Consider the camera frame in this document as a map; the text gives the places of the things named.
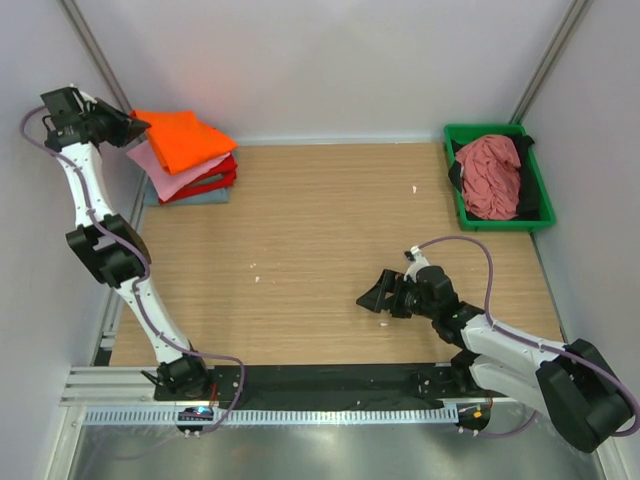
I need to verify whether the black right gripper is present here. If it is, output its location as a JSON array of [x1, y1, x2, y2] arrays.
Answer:
[[356, 269, 438, 320]]

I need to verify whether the orange t shirt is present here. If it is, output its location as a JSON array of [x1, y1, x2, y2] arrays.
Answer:
[[131, 109, 237, 175]]

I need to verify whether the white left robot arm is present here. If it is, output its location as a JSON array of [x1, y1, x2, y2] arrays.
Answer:
[[41, 86, 212, 400]]

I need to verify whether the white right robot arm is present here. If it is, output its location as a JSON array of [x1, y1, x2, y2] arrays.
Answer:
[[356, 266, 639, 453]]

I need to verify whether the pink folded shirt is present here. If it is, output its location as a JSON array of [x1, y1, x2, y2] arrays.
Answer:
[[127, 141, 231, 201]]

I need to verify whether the grey folded shirt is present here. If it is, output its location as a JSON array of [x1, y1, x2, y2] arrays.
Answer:
[[143, 179, 231, 206]]

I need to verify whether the red folded shirt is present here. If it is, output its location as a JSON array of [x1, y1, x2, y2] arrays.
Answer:
[[158, 154, 237, 205]]

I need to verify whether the dusty pink crumpled shirt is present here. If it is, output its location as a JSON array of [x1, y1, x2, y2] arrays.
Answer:
[[455, 134, 521, 221]]

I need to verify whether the black shirt in bin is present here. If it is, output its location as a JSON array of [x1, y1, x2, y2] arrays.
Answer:
[[448, 134, 540, 221]]

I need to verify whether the green plastic bin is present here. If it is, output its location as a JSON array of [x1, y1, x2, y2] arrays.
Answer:
[[443, 123, 556, 233]]

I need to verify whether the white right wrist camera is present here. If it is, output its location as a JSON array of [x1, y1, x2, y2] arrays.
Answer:
[[404, 245, 430, 281]]

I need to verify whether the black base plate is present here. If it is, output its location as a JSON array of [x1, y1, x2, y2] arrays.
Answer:
[[147, 363, 491, 412]]

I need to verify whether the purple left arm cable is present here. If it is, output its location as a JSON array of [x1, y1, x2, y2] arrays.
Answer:
[[20, 105, 246, 434]]

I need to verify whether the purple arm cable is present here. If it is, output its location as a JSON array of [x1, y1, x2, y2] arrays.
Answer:
[[407, 235, 640, 440], [20, 105, 246, 434]]

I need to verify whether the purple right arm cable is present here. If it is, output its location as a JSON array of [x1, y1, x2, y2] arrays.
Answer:
[[407, 235, 640, 440]]

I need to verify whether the white slotted cable duct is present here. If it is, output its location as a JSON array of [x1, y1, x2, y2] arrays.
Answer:
[[83, 404, 459, 427]]

